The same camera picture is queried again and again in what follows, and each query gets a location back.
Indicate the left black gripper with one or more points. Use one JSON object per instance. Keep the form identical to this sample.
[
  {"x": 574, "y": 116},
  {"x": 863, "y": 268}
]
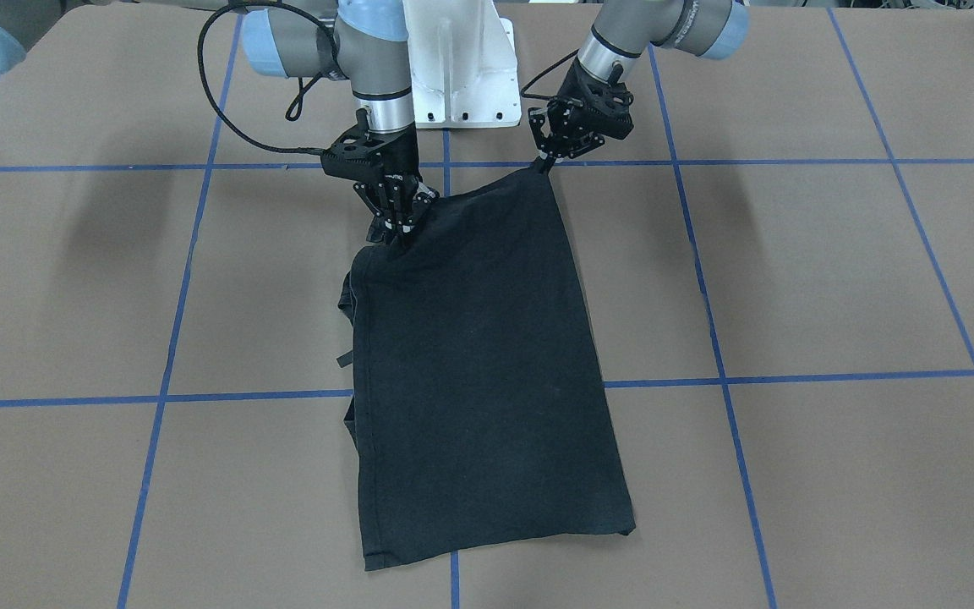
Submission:
[{"x": 570, "y": 128}]

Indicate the black printed t-shirt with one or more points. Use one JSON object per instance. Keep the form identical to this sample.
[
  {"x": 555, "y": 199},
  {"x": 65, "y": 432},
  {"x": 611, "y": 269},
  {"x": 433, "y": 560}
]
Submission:
[{"x": 479, "y": 412}]

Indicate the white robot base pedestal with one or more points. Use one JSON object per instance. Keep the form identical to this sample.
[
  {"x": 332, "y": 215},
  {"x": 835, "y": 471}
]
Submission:
[{"x": 463, "y": 65}]

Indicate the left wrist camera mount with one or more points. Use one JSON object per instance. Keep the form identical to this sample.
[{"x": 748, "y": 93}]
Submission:
[{"x": 605, "y": 109}]

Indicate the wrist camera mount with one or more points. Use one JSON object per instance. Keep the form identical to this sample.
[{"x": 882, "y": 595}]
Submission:
[
  {"x": 355, "y": 155},
  {"x": 605, "y": 109}
]

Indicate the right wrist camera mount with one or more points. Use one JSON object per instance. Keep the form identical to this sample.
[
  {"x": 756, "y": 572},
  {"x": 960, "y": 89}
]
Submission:
[{"x": 355, "y": 155}]

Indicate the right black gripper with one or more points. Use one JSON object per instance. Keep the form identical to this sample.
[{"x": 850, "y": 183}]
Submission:
[{"x": 400, "y": 156}]

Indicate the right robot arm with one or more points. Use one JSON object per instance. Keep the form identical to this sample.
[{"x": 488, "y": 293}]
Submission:
[{"x": 362, "y": 42}]

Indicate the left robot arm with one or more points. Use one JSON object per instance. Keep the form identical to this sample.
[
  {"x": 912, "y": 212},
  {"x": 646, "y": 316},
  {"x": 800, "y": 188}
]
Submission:
[{"x": 623, "y": 30}]

